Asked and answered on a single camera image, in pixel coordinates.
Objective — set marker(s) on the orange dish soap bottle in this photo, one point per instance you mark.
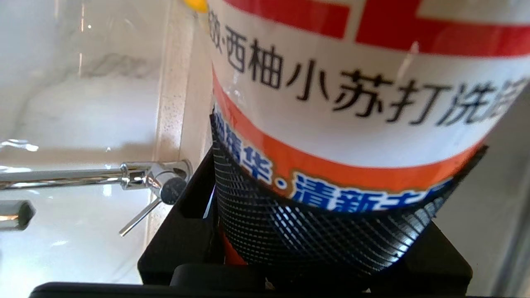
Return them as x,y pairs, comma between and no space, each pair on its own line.
352,103

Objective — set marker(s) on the chrome gooseneck faucet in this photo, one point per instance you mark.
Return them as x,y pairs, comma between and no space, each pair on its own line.
140,176

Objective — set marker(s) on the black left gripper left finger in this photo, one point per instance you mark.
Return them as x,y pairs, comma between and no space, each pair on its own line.
182,240

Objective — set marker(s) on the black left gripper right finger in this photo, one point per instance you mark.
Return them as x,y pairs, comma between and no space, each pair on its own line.
443,260

